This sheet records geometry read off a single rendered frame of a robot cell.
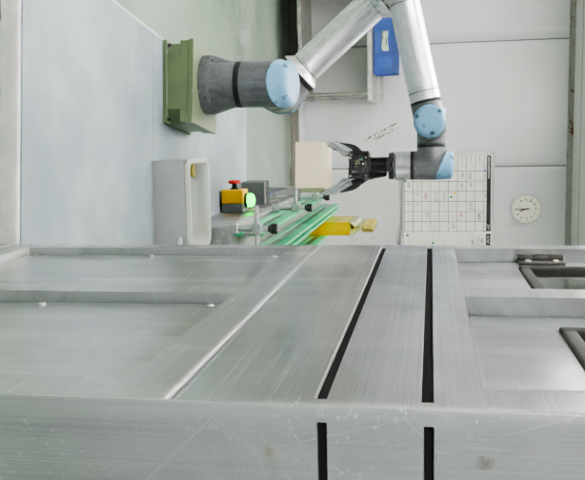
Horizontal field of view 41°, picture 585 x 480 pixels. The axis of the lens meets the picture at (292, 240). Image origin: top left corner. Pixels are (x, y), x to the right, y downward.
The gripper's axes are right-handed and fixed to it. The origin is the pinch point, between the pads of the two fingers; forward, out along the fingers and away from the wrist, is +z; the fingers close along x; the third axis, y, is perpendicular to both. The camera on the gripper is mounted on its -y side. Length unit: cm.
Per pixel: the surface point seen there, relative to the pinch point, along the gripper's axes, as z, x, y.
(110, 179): 35, 8, 58
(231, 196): 31.7, 5.8, -26.8
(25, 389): -5, 31, 164
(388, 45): 11, -162, -503
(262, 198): 28, 5, -54
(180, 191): 28.3, 8.6, 32.9
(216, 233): 25.2, 18.1, 12.4
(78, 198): 35, 13, 73
